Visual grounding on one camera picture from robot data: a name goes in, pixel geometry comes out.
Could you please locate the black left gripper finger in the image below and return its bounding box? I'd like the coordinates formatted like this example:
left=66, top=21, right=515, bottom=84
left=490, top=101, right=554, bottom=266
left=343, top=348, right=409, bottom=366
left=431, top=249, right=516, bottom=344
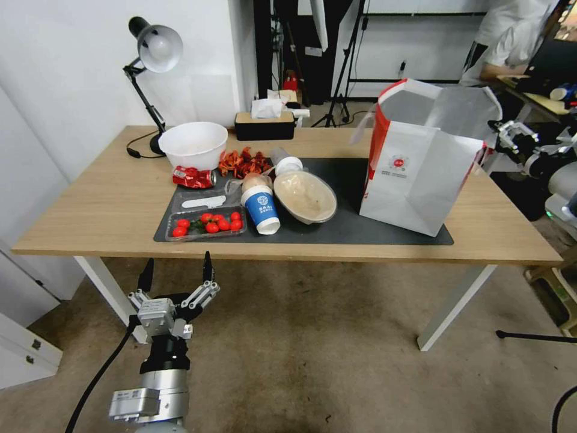
left=182, top=251, right=222, bottom=313
left=127, top=258, right=155, bottom=313

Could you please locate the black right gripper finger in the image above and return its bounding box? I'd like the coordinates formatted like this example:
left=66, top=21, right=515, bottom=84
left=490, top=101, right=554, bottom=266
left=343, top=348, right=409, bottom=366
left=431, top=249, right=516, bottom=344
left=493, top=133, right=520, bottom=157
left=488, top=119, right=538, bottom=141

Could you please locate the white red food delivery bag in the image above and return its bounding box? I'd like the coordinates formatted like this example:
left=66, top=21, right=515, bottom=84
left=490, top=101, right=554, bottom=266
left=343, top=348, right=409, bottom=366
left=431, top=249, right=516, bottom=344
left=349, top=79, right=504, bottom=238

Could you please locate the clear plastic tomato tray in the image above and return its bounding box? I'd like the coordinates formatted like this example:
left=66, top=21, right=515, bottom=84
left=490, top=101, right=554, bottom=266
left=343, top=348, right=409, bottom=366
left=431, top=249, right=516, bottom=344
left=165, top=208, right=248, bottom=242

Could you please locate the yellow wooden desk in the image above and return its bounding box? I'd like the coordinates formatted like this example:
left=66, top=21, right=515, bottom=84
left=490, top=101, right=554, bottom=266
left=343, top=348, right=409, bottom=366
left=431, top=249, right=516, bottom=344
left=495, top=74, right=577, bottom=114

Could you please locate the white plastic spoon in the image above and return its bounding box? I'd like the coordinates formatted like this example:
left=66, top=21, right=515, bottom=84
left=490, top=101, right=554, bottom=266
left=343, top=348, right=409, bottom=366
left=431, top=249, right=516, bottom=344
left=181, top=194, right=228, bottom=209

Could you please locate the clear plastic tray lid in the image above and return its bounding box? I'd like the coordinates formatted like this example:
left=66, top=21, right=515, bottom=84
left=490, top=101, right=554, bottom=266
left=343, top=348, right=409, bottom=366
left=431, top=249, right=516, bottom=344
left=172, top=188, right=244, bottom=213

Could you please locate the blue white paper cup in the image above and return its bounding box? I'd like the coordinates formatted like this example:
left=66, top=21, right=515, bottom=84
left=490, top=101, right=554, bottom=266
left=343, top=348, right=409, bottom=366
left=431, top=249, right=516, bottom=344
left=240, top=185, right=282, bottom=236

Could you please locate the black computer monitor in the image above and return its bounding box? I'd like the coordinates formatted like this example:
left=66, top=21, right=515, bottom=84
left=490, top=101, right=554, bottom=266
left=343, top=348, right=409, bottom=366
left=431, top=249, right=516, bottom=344
left=526, top=25, right=577, bottom=91

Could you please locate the person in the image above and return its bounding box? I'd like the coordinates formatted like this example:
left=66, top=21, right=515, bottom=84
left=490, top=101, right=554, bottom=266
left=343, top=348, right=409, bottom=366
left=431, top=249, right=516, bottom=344
left=459, top=0, right=561, bottom=89

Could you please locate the wooden table with white legs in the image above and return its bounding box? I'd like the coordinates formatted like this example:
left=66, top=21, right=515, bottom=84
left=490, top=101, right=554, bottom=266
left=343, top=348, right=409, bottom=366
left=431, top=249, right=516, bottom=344
left=11, top=125, right=564, bottom=352

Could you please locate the crushed red drink can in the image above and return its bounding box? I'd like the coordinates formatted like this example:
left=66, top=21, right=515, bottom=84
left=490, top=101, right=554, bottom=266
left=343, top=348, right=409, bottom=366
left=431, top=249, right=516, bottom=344
left=172, top=165, right=218, bottom=189

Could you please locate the clear plastic milk tea cup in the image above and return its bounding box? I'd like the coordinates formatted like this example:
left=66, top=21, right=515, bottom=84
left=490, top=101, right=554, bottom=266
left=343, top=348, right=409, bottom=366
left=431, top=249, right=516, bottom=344
left=224, top=172, right=275, bottom=197

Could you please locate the red crayfish shell pile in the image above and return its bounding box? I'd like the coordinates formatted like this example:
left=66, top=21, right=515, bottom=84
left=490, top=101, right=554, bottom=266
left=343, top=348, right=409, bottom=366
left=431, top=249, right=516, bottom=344
left=218, top=147, right=273, bottom=180

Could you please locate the oval takeaway bowl with leftovers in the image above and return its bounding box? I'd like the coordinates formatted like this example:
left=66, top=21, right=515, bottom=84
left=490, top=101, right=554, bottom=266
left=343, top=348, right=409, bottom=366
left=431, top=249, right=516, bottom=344
left=273, top=171, right=338, bottom=224

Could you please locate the white round plastic bowl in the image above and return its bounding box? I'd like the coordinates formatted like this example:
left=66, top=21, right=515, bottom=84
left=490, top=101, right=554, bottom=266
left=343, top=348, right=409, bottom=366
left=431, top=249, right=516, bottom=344
left=157, top=121, right=230, bottom=171

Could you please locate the clear bottle with white cap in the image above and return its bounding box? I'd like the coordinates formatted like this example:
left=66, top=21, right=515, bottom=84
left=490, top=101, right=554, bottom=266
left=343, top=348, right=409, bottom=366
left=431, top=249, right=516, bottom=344
left=270, top=147, right=308, bottom=175

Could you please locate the white drawer cabinet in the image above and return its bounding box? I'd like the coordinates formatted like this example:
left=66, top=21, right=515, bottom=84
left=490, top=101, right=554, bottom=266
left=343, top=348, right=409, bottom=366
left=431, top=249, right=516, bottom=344
left=0, top=250, right=64, bottom=391

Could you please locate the black table mat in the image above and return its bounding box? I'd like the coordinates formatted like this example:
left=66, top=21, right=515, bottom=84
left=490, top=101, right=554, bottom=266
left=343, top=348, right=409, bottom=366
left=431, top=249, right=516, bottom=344
left=153, top=156, right=455, bottom=246

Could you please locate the black tissue box wooden lid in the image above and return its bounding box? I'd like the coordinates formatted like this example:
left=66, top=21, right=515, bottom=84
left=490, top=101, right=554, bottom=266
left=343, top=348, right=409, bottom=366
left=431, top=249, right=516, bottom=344
left=234, top=111, right=297, bottom=141

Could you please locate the white tissue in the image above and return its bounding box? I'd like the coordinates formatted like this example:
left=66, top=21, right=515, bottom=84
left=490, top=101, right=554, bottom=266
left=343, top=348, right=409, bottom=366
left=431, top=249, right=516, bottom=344
left=250, top=89, right=285, bottom=120

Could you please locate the black tripod stand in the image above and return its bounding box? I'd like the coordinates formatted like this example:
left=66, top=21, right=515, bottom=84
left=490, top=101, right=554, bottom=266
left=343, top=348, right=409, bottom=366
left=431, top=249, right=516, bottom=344
left=311, top=0, right=376, bottom=129

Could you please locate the black tripod leg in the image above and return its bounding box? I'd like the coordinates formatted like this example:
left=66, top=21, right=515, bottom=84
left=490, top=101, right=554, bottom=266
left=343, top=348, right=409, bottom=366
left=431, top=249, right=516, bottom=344
left=495, top=330, right=577, bottom=346

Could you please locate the black desk lamp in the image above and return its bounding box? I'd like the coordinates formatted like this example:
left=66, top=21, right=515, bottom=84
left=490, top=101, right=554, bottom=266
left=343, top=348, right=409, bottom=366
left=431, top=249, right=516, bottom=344
left=122, top=16, right=185, bottom=156

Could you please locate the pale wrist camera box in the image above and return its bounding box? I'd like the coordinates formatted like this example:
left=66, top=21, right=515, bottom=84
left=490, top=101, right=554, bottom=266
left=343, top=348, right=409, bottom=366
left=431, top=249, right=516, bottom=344
left=136, top=297, right=177, bottom=340

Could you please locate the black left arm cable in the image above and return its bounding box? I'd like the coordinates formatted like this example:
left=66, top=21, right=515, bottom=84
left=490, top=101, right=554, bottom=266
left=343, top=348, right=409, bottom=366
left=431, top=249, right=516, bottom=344
left=64, top=315, right=139, bottom=433

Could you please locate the black lamp power cable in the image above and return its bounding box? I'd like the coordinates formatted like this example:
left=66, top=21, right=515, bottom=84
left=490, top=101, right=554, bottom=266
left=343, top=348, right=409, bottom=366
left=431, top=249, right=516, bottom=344
left=126, top=132, right=168, bottom=159

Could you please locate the black floor cable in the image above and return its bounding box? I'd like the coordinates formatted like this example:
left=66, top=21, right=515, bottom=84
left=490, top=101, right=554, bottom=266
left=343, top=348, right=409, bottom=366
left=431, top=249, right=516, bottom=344
left=551, top=384, right=577, bottom=433

